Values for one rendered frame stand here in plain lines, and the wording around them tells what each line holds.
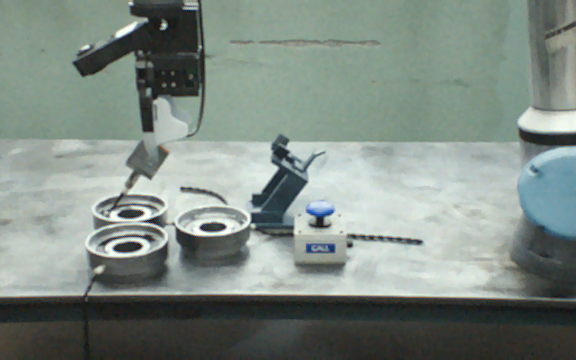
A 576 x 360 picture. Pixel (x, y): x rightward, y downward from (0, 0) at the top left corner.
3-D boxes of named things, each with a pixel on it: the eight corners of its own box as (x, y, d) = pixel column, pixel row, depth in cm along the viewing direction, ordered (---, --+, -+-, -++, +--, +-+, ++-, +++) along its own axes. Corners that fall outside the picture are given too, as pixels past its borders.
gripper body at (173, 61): (199, 102, 117) (194, 9, 113) (132, 102, 117) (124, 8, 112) (203, 87, 124) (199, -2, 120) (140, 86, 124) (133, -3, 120)
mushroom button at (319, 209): (305, 243, 120) (305, 209, 119) (305, 230, 124) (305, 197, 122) (334, 243, 120) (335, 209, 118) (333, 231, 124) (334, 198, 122)
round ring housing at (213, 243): (187, 268, 119) (186, 240, 117) (167, 237, 128) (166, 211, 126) (261, 255, 122) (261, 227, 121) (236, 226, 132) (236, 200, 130)
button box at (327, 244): (294, 264, 120) (294, 231, 118) (294, 242, 126) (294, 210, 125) (354, 265, 120) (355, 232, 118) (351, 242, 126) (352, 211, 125)
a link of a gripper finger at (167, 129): (188, 167, 120) (186, 100, 117) (144, 167, 120) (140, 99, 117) (190, 161, 123) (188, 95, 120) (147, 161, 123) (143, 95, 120)
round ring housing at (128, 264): (124, 243, 126) (122, 217, 124) (185, 260, 121) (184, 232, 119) (69, 274, 117) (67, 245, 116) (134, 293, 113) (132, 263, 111)
